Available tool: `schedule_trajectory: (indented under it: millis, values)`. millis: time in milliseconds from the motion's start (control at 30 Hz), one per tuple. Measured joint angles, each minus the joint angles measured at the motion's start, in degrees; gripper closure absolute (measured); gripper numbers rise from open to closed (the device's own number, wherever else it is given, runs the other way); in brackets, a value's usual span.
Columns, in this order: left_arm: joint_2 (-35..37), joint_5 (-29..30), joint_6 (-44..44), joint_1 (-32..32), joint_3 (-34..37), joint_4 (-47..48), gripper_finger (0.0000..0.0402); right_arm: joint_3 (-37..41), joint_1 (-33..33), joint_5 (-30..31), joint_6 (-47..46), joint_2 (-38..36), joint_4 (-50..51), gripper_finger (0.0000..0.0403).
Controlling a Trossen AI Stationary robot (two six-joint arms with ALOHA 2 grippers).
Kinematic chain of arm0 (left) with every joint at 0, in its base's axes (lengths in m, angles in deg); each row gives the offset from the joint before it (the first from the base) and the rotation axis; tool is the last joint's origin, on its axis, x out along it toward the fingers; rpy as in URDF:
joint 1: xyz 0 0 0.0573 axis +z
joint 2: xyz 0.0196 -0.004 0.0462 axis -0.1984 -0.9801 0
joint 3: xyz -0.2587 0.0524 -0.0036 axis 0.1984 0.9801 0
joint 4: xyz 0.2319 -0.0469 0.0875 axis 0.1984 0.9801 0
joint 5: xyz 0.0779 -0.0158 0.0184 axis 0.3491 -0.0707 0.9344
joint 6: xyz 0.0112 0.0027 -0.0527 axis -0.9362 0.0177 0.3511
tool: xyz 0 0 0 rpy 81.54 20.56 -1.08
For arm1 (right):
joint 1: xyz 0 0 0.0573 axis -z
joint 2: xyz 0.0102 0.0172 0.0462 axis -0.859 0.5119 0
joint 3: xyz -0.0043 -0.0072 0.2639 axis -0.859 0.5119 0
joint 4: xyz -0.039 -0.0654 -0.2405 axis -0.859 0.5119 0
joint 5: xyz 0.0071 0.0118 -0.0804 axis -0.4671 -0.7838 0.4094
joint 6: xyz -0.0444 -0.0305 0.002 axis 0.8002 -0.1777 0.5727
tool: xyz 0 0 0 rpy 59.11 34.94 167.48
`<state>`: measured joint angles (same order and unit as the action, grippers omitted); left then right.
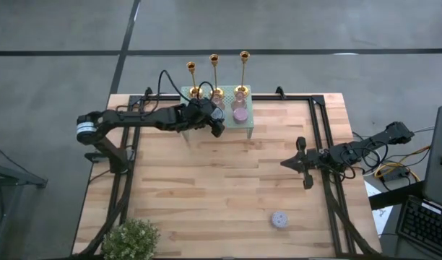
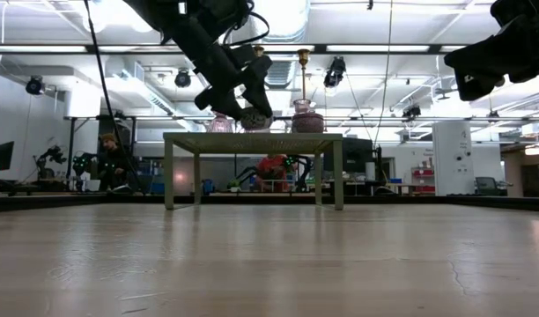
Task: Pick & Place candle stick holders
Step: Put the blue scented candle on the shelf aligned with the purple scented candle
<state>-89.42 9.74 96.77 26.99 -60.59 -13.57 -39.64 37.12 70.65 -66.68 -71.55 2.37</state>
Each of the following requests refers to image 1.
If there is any grey cable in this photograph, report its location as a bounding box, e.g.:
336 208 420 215
412 125 436 135

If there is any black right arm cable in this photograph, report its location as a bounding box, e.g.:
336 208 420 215
345 143 384 181

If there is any black keyboard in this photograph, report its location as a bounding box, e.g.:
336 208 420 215
396 194 442 259

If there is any yellow cable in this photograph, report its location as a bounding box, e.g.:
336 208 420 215
373 144 433 183

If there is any black power adapter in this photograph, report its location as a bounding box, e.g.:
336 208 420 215
379 169 410 183

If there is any black desk beam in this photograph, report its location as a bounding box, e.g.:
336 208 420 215
368 181 425 211

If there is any pink patterned candle tin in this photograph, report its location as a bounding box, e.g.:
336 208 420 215
232 107 249 125

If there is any tall gold candlestick holder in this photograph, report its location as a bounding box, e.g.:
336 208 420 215
233 51 251 99
209 53 225 100

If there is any green perforated metal shelf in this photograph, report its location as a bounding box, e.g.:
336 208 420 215
178 84 255 142

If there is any grey laptop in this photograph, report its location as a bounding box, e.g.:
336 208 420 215
422 105 442 210

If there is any black side stand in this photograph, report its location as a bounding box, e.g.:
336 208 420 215
0 144 48 260

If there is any green potted plant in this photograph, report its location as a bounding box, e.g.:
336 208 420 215
101 217 161 260

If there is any short gold candlestick holder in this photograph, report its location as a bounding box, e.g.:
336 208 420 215
186 61 204 99

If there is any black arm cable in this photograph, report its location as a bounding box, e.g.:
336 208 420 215
345 143 384 181
116 69 217 116

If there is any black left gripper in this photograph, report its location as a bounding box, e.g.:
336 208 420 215
179 97 226 139

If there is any pink ribbed glass candle holder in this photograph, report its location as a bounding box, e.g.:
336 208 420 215
212 94 227 111
230 92 248 111

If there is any black aluminium table frame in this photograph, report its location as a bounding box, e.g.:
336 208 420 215
76 86 379 259

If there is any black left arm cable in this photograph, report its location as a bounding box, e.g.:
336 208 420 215
116 69 217 116

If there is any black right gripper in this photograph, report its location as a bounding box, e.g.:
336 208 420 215
280 136 330 190

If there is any purple white patterned candle tin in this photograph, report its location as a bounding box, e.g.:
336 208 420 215
271 211 289 230

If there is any white paper sheet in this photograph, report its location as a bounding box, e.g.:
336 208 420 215
364 180 394 238

